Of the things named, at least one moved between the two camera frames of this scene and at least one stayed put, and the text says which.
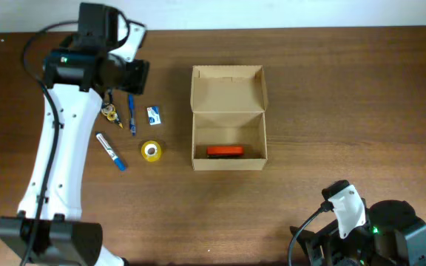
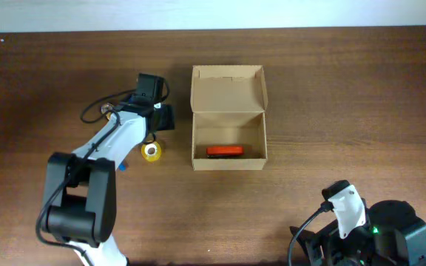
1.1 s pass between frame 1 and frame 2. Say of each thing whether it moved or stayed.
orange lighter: stayed
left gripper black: moved
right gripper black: stayed
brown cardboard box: stayed
